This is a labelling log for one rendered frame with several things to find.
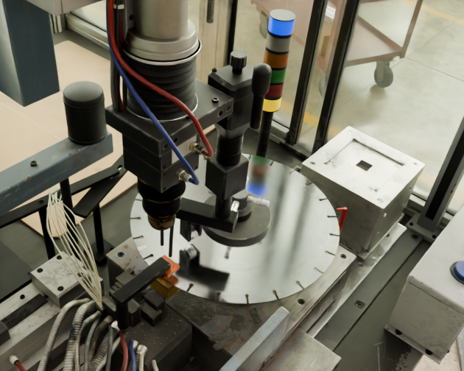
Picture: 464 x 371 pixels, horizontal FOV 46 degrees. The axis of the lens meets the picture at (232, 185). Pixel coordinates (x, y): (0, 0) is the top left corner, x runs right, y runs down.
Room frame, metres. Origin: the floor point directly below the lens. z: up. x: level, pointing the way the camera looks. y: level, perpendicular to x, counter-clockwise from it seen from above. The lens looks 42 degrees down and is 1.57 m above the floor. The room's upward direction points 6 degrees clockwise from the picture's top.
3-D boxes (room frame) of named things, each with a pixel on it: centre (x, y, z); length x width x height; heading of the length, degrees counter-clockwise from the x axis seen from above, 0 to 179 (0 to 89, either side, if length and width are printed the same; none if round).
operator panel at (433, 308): (0.67, -0.42, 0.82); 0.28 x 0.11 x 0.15; 145
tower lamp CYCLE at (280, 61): (0.92, -0.05, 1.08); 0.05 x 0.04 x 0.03; 55
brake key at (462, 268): (0.60, -0.40, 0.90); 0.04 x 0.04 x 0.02
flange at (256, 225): (0.62, -0.01, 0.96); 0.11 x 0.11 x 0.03
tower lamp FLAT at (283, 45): (0.92, -0.05, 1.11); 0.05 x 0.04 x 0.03; 55
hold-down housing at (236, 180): (0.55, 0.01, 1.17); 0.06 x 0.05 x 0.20; 136
